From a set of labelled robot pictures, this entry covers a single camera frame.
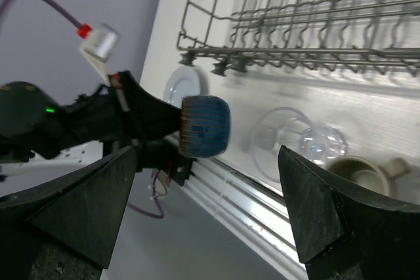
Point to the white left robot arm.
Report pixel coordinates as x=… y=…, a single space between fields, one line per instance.
x=83 y=154

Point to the aluminium rail frame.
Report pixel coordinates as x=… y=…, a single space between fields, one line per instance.
x=249 y=209

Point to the clear drinking glass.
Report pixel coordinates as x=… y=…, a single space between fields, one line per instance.
x=287 y=126

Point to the grey wire dish rack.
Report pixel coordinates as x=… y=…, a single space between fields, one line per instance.
x=356 y=36

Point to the light blue glass plate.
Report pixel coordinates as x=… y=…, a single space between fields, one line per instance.
x=184 y=81

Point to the dark blue ribbed mug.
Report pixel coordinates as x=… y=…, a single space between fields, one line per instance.
x=205 y=125

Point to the small beige mug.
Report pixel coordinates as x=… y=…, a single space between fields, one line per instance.
x=375 y=177

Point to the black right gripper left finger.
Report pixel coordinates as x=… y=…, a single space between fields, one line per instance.
x=67 y=228

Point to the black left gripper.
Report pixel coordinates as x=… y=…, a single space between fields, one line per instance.
x=33 y=123

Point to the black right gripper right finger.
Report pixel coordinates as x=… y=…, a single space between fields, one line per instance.
x=344 y=231

